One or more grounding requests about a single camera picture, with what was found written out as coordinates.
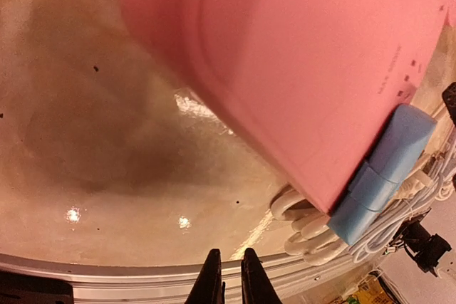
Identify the pink triangular socket base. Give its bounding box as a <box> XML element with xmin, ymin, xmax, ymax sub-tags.
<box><xmin>120</xmin><ymin>0</ymin><xmax>455</xmax><ymax>213</ymax></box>

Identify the blue square plug adapter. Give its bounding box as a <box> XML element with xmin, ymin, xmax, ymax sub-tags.
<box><xmin>328</xmin><ymin>104</ymin><xmax>437</xmax><ymax>246</ymax></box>

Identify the light blue power cable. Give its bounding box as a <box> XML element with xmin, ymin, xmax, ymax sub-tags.
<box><xmin>345</xmin><ymin>140</ymin><xmax>456</xmax><ymax>258</ymax></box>

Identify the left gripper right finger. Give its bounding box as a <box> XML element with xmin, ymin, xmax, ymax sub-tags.
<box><xmin>241</xmin><ymin>248</ymin><xmax>281</xmax><ymax>304</ymax></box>

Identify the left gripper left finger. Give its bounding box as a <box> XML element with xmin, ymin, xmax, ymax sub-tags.
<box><xmin>185</xmin><ymin>248</ymin><xmax>225</xmax><ymax>304</ymax></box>

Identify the aluminium front frame rail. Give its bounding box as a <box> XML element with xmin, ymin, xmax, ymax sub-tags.
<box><xmin>0</xmin><ymin>250</ymin><xmax>357</xmax><ymax>304</ymax></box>

